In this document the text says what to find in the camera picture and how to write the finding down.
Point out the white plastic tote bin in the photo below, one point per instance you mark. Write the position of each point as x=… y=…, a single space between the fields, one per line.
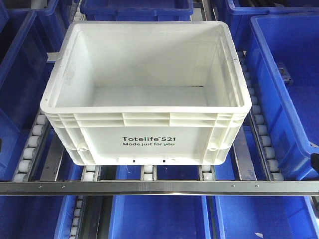
x=147 y=93

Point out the shelf blue bin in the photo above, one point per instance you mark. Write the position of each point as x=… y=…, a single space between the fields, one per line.
x=282 y=57
x=23 y=60

